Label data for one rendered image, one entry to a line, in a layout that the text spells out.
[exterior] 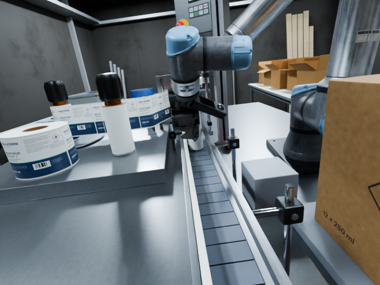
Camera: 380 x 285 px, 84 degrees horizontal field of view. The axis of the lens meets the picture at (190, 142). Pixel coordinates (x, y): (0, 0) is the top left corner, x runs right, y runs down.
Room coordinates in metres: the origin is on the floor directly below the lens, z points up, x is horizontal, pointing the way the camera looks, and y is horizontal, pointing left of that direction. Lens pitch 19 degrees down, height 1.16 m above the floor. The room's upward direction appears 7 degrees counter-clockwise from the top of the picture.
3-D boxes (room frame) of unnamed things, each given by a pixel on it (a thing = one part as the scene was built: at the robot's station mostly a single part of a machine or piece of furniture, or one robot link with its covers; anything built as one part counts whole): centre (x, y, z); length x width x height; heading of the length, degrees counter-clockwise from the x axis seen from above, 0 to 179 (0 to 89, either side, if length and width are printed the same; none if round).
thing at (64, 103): (1.02, 0.59, 1.04); 0.09 x 0.09 x 0.29
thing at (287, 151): (0.65, -0.39, 0.90); 0.15 x 0.15 x 0.10
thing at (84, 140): (1.02, 0.59, 0.89); 0.31 x 0.31 x 0.01
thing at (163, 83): (1.29, 0.09, 1.01); 0.14 x 0.13 x 0.26; 2
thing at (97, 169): (0.98, 0.44, 0.86); 0.80 x 0.67 x 0.05; 2
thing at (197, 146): (0.73, -0.02, 0.98); 0.05 x 0.05 x 0.20
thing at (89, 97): (2.81, 1.20, 0.91); 0.60 x 0.40 x 0.22; 178
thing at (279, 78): (2.99, -1.41, 0.97); 0.45 x 0.44 x 0.37; 88
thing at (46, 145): (0.72, 0.53, 0.95); 0.20 x 0.20 x 0.14
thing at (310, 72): (2.17, -1.37, 0.97); 0.51 x 0.42 x 0.37; 90
